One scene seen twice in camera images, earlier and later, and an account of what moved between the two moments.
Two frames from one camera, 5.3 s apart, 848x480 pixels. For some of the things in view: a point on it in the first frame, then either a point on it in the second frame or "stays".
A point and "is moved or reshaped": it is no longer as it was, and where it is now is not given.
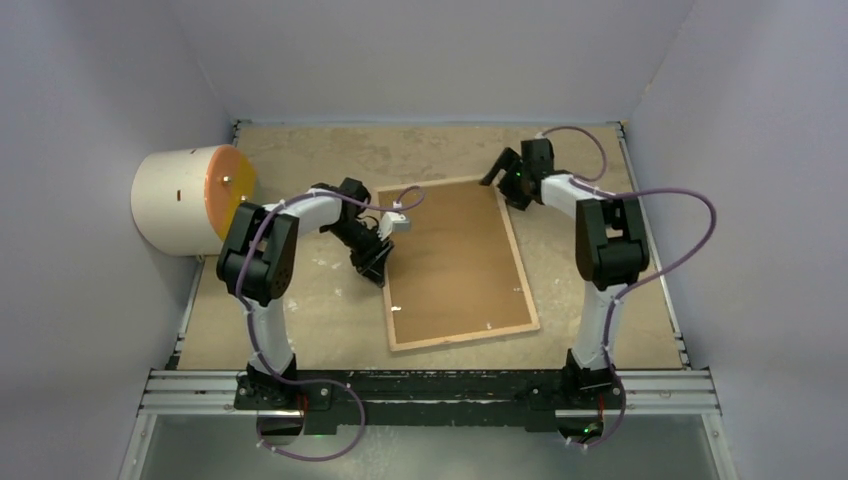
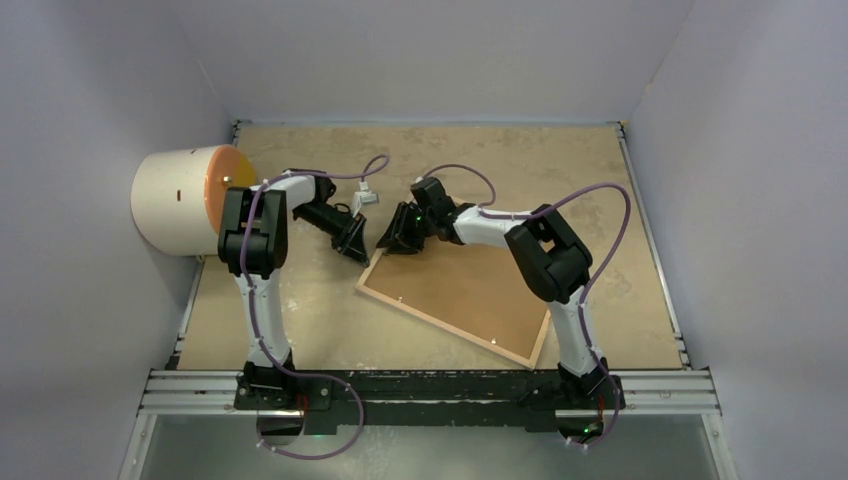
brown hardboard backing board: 455,271 is moved or reshaped
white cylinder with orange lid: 183,200 stays
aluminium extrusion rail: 217,393 stays
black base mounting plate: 529,398 stays
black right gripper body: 511,186 → 430,220
